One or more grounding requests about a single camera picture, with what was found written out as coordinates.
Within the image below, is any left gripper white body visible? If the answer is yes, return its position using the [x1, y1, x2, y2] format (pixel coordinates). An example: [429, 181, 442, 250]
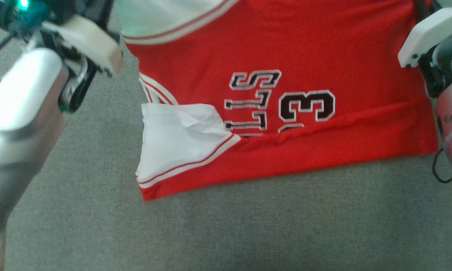
[41, 0, 125, 113]

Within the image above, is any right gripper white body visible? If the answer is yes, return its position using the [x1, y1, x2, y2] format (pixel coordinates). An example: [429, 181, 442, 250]
[397, 7, 452, 99]

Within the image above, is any red basketball jersey number 23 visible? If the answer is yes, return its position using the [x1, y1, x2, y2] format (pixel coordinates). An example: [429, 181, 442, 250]
[117, 0, 439, 202]

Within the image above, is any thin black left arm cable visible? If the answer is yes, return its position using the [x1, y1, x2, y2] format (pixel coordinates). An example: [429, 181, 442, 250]
[0, 32, 17, 66]

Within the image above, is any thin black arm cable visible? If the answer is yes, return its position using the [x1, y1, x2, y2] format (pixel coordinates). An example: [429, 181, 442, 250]
[432, 148, 452, 184]
[0, 32, 17, 66]

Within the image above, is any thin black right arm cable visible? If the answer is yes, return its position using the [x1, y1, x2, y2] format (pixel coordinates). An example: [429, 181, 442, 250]
[432, 148, 452, 184]

